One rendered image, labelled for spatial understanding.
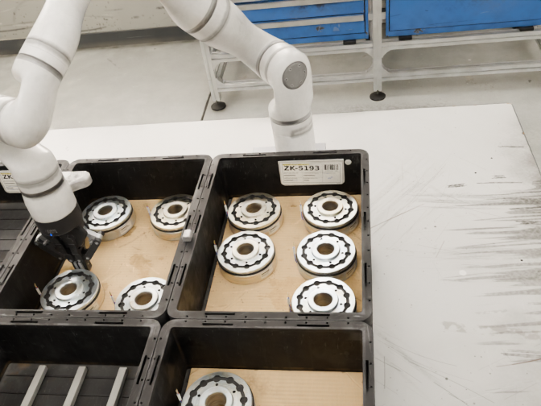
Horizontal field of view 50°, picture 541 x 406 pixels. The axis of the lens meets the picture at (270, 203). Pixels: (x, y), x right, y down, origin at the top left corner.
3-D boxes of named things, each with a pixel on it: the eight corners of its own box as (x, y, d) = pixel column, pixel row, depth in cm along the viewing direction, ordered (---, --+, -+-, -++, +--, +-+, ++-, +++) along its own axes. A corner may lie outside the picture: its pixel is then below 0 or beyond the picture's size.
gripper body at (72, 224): (19, 220, 94) (41, 260, 100) (68, 219, 93) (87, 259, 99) (38, 190, 100) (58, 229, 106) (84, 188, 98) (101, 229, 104)
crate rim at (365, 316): (216, 163, 116) (213, 153, 114) (369, 158, 111) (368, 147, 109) (167, 328, 86) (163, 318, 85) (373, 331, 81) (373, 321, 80)
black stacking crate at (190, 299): (225, 200, 122) (215, 156, 114) (369, 196, 117) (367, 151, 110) (183, 364, 92) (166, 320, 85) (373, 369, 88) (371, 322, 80)
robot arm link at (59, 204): (94, 178, 101) (83, 149, 97) (71, 222, 93) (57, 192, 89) (46, 180, 103) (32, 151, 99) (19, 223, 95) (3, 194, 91)
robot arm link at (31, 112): (7, 138, 79) (52, 52, 82) (-34, 126, 83) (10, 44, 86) (42, 159, 85) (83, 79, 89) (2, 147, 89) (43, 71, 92)
